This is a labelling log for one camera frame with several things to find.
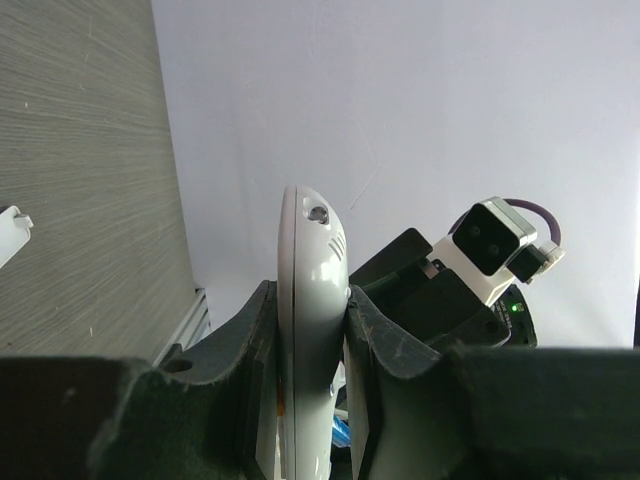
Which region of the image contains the white remote control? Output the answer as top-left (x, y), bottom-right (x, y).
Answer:
top-left (277, 185), bottom-right (351, 479)

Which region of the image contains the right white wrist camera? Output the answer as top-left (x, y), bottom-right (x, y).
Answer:
top-left (426, 196), bottom-right (565, 307)

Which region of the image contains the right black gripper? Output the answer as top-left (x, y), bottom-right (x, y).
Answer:
top-left (350, 228), bottom-right (510, 350)

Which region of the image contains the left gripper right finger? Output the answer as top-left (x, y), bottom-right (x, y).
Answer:
top-left (345, 288), bottom-right (639, 479)

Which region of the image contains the white battery cover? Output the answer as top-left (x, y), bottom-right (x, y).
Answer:
top-left (0, 205), bottom-right (34, 267)

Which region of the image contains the blue battery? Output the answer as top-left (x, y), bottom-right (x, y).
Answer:
top-left (332, 416), bottom-right (351, 448)

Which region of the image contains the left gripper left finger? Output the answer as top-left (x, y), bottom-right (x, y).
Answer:
top-left (1, 281), bottom-right (277, 479)

